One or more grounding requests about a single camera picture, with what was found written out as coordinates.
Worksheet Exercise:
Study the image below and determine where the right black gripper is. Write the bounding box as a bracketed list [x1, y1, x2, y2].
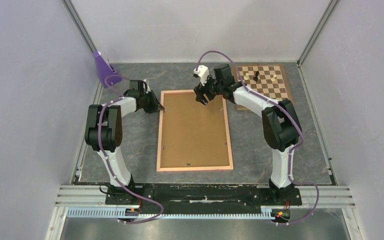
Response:
[194, 72, 224, 105]

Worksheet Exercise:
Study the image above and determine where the aluminium rail frame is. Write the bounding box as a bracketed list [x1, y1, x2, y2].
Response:
[45, 184, 362, 240]

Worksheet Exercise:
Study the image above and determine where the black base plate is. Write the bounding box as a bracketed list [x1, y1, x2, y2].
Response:
[100, 183, 303, 215]

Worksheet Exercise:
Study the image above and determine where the black chess piece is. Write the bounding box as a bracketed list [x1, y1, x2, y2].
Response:
[253, 71, 260, 82]

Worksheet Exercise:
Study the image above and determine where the white chess piece left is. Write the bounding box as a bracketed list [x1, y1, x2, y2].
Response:
[243, 73, 250, 80]

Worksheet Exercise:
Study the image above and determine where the brown cardboard backing board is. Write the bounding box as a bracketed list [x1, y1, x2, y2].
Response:
[159, 92, 231, 169]

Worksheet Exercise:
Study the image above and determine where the wooden chessboard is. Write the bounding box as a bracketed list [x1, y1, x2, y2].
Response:
[232, 63, 294, 102]

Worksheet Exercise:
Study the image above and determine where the purple plastic wedge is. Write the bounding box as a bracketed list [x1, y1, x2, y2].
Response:
[93, 51, 123, 88]

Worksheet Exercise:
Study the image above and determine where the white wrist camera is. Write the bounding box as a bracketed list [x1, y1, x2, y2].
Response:
[193, 65, 210, 86]
[142, 79, 151, 94]

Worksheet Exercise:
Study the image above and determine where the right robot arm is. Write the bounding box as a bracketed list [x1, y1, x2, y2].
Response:
[193, 64, 302, 204]

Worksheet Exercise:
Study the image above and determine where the wooden picture frame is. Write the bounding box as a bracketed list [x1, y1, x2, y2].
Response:
[156, 89, 235, 173]

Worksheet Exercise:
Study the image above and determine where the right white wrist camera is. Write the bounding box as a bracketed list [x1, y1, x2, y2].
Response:
[193, 65, 210, 86]

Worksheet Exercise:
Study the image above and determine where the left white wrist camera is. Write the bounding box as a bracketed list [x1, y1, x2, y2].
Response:
[142, 79, 151, 94]

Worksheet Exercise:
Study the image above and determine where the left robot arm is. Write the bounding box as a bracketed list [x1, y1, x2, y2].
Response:
[84, 80, 165, 204]

